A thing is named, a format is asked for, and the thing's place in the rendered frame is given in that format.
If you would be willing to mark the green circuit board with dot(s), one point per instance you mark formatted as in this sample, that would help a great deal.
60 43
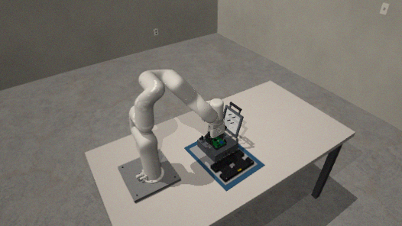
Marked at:
217 142

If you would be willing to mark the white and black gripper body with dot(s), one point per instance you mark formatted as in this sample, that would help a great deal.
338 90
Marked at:
216 129

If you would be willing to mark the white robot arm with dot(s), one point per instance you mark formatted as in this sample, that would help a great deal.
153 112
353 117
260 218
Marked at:
142 114

